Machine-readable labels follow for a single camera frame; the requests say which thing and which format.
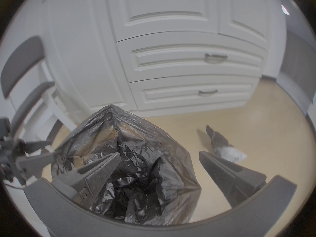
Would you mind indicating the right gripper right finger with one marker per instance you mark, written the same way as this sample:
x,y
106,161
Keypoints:
x,y
222,174

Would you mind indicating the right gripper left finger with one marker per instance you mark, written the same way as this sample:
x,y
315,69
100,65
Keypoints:
x,y
98,174

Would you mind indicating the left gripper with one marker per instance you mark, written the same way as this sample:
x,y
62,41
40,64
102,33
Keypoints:
x,y
9,157

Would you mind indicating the black plastic bag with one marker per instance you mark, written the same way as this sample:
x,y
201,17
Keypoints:
x,y
158,157

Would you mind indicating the crumpled white paper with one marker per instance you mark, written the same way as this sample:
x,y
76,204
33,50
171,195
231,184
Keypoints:
x,y
232,154

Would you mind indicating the white chair with grey pads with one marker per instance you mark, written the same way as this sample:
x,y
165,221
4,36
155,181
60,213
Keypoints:
x,y
24,55

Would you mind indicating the white wardrobe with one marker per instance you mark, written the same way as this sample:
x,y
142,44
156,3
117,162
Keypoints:
x,y
172,46

